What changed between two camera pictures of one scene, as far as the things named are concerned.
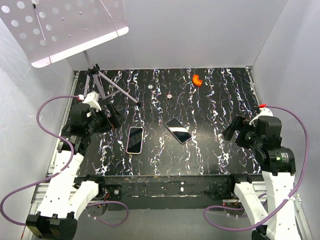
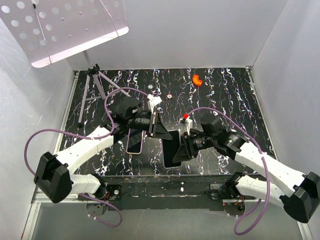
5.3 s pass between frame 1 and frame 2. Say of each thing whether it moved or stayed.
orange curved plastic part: stayed
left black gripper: moved
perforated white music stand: stayed
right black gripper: moved
